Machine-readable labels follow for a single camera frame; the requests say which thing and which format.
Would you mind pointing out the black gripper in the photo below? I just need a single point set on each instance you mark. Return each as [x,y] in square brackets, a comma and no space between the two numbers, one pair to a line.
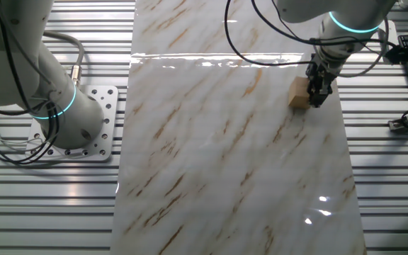
[315,71]

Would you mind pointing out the small wooden block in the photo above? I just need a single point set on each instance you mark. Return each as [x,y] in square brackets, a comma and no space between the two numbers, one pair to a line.
[297,93]

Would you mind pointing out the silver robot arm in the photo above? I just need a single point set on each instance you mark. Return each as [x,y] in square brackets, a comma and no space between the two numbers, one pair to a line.
[30,53]

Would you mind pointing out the marble pattern mat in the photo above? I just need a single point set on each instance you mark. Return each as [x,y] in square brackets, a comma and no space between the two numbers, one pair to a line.
[207,159]

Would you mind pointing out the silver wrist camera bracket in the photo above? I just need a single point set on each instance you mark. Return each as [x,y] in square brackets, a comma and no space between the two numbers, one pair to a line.
[381,37]

